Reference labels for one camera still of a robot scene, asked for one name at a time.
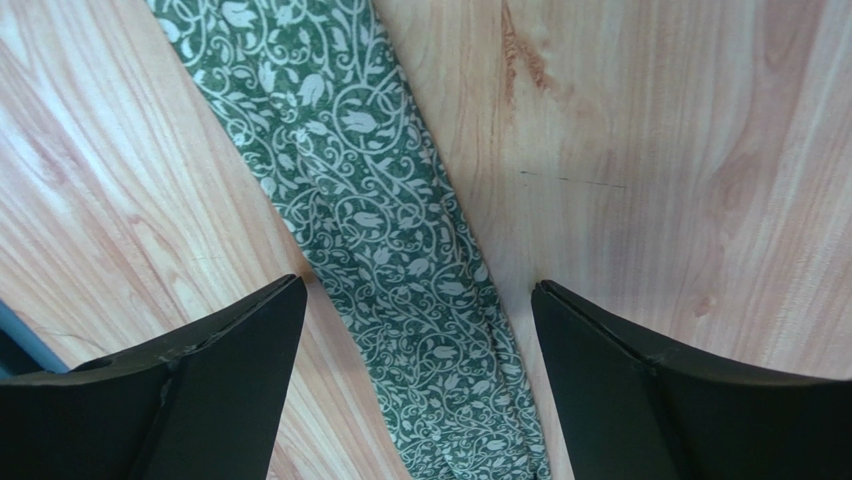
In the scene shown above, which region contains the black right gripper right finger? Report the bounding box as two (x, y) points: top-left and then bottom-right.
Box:
(531, 280), (851, 479)

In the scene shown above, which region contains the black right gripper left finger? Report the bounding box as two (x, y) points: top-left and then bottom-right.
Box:
(1, 275), (307, 479)

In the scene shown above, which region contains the green patterned tie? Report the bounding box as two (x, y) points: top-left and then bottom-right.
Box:
(149, 1), (551, 479)

